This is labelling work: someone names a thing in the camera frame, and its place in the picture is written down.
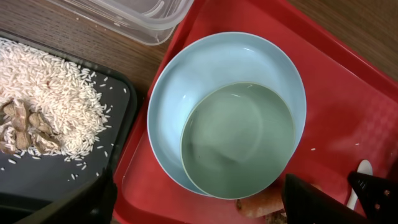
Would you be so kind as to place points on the clear plastic bin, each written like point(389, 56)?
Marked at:
point(149, 22)

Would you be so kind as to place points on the light blue plate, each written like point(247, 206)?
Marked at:
point(205, 66)

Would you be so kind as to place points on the brown food scrap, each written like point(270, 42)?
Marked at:
point(278, 217)

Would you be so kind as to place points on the green small bowl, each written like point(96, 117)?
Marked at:
point(237, 141)

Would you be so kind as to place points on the red serving tray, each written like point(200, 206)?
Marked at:
point(351, 115)

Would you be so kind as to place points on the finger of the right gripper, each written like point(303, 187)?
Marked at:
point(378, 197)

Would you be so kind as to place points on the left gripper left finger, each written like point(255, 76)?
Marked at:
point(94, 203)

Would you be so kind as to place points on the rice with peanut shells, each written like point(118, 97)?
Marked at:
point(51, 106)

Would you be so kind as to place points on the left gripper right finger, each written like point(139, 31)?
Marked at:
point(305, 204)

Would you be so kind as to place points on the black plastic tray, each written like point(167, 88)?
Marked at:
point(31, 184)

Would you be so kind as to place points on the orange carrot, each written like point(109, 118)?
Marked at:
point(267, 203)

